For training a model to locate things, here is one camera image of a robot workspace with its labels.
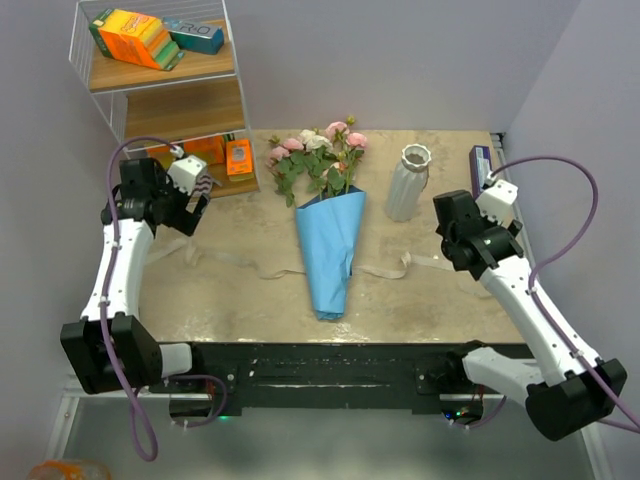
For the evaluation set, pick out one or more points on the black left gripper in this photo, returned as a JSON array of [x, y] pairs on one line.
[[178, 221]]

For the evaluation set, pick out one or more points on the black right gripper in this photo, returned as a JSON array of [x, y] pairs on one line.
[[514, 227]]

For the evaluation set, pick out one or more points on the beige ribbon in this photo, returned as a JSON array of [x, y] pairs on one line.
[[192, 254]]

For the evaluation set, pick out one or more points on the blue wrapping paper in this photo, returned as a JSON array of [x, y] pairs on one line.
[[328, 231]]

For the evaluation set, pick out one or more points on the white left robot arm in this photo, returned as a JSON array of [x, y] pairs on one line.
[[109, 344]]

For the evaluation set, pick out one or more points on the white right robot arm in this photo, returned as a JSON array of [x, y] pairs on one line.
[[570, 386]]

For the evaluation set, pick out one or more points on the white ribbed ceramic vase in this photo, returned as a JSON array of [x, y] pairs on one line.
[[409, 180]]

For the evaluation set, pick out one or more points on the purple wavy striped cloth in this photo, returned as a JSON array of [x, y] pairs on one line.
[[206, 184]]

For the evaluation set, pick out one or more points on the orange box bottom middle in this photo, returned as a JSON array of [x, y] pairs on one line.
[[212, 150]]

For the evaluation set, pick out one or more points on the orange box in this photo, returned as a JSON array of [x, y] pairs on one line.
[[239, 160], [212, 150], [161, 153]]

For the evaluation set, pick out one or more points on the orange box bottom right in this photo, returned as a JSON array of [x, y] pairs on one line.
[[239, 160]]

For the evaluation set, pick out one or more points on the orange box bottom left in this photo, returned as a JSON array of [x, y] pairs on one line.
[[161, 153]]

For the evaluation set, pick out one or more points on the purple rectangular box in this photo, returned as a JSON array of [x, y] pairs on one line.
[[480, 163]]

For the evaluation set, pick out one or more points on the pink artificial flower bouquet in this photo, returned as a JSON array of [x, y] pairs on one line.
[[327, 157]]

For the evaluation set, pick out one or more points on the teal toothpaste box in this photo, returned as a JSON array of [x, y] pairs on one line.
[[196, 37]]

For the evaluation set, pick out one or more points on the orange sponge pack top shelf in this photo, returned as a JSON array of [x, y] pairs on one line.
[[135, 38]]

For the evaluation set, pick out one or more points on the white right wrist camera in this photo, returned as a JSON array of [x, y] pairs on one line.
[[495, 202]]

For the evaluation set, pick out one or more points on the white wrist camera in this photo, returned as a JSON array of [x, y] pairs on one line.
[[184, 173], [495, 202]]

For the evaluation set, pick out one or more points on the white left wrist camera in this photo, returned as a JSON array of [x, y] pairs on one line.
[[184, 173]]

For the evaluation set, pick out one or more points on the white wire wooden shelf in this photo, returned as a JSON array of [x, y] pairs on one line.
[[201, 98]]

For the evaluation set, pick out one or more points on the aluminium frame rail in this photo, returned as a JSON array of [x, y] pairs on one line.
[[598, 460]]

